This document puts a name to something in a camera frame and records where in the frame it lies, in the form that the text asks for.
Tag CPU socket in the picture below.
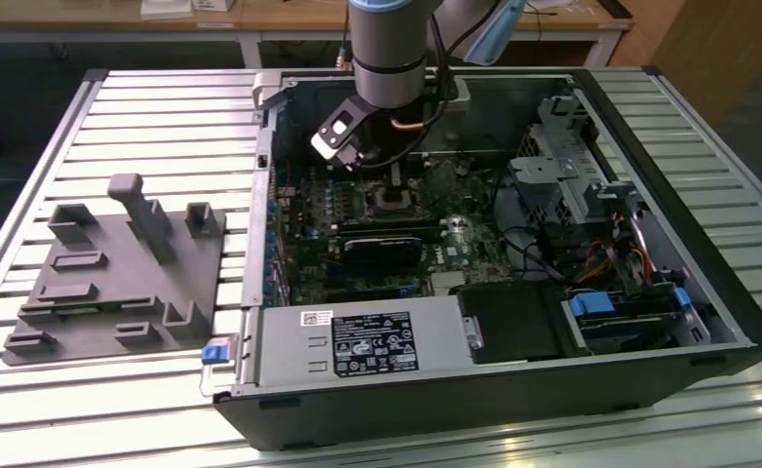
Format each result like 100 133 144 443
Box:
360 178 429 220

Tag black graphics card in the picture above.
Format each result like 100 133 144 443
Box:
338 235 424 268

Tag grey metal drive cage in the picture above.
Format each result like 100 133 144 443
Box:
506 95 635 228

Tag green motherboard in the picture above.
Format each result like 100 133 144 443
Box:
269 155 519 306

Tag silver chipset heat sink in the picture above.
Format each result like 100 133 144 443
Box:
430 271 468 295

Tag black plastic shroud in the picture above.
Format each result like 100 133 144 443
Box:
449 281 581 366

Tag grey power supply with label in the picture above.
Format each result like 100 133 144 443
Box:
249 299 474 389

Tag blue disk carrier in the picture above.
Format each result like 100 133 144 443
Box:
565 290 617 322

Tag grey parts rack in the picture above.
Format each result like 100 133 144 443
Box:
1 173 228 368

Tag blue case latch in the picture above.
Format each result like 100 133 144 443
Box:
201 343 233 366

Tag wooden cabinet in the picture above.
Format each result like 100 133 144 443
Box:
611 0 762 128

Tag black open PC case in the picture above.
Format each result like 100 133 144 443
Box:
209 65 762 452

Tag wooden desk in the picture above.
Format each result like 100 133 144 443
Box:
0 0 635 69

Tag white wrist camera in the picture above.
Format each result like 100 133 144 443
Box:
308 96 374 173

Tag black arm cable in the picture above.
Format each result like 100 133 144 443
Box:
357 0 461 171

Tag orange yellow red wires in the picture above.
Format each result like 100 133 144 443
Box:
581 241 656 285

